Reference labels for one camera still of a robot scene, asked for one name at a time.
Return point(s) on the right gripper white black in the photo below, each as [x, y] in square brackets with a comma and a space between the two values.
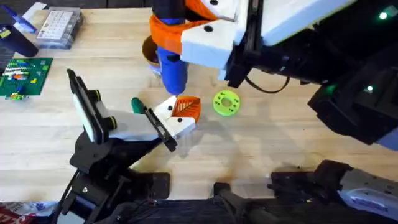
[298, 21]

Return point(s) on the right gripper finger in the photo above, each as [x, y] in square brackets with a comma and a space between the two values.
[208, 43]

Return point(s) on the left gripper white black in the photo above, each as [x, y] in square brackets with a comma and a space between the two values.
[133, 127]

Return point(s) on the blue electric screwdriver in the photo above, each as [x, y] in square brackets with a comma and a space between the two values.
[172, 71]

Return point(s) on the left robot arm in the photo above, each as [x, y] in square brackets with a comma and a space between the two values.
[102, 199]

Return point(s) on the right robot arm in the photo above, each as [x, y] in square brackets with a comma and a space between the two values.
[357, 118]

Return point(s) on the small brown bucket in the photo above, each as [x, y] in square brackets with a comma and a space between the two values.
[148, 51]

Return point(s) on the green disc with holes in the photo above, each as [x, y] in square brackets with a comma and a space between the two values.
[226, 103]

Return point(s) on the black upright wrist plate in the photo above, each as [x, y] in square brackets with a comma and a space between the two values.
[88, 112]

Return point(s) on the clear plastic parts box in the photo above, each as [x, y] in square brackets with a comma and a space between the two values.
[59, 28]

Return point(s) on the green board with toy blocks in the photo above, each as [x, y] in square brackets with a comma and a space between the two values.
[28, 76]

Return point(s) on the dark navy cylinder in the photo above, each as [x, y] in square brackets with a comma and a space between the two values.
[17, 40]

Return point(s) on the red white plastic packet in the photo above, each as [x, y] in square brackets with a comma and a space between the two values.
[21, 213]

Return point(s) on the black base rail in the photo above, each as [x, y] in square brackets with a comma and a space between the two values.
[199, 213]

